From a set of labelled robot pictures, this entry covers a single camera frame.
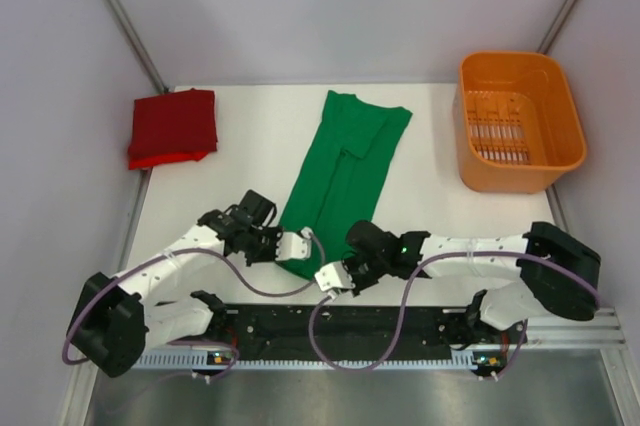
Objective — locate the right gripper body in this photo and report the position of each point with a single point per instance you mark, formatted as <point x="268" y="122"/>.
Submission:
<point x="365" y="270"/>

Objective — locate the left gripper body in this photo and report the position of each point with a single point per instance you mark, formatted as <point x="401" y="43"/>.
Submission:
<point x="262" y="245"/>

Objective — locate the green t shirt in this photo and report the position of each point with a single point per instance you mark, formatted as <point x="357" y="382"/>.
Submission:
<point x="342" y="175"/>

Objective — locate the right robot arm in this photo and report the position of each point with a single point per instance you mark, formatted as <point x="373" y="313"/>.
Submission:
<point x="543" y="271"/>

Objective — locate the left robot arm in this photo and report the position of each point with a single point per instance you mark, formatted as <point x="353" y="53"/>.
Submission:
<point x="118" y="318"/>

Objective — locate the folded red t shirt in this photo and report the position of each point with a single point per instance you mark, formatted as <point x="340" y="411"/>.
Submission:
<point x="172" y="128"/>

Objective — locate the orange plastic basket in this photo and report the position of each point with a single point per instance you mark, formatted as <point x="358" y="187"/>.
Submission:
<point x="517" y="128"/>

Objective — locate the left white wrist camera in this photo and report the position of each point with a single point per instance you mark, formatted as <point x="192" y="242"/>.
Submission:
<point x="295" y="245"/>

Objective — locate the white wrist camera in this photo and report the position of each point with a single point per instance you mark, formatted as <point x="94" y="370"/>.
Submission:
<point x="295" y="245"/>
<point x="333" y="279"/>

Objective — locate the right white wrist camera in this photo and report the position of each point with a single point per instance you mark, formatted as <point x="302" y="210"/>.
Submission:
<point x="333" y="279"/>

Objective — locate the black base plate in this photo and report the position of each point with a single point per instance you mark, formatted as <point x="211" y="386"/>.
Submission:
<point x="346" y="333"/>

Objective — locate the grey slotted cable duct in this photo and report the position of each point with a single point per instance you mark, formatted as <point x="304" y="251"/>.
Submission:
<point x="194" y="359"/>

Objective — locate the aluminium frame rail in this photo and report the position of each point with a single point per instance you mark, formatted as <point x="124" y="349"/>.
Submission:
<point x="553" y="333"/>

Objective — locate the left corner metal post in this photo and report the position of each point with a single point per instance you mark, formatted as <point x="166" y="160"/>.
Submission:
<point x="136" y="45"/>

